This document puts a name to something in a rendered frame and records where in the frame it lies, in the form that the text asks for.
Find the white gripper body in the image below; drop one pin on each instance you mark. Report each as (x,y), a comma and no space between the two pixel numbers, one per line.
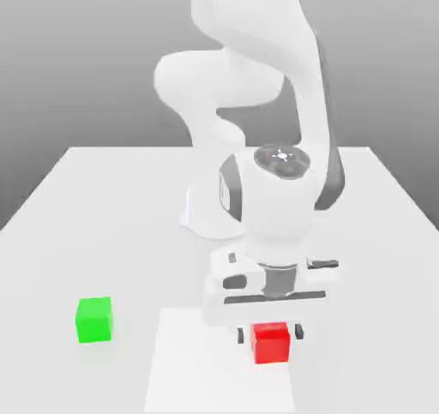
(274,309)

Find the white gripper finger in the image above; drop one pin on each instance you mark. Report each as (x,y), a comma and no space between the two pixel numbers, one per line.
(240,336)
(299,331)

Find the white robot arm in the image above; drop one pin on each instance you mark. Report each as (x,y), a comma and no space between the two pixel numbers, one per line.
(274,194)

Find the small red cube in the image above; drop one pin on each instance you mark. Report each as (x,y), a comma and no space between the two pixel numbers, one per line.
(271,343)

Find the small green cube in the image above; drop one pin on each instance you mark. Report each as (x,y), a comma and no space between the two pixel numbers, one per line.
(94,319)

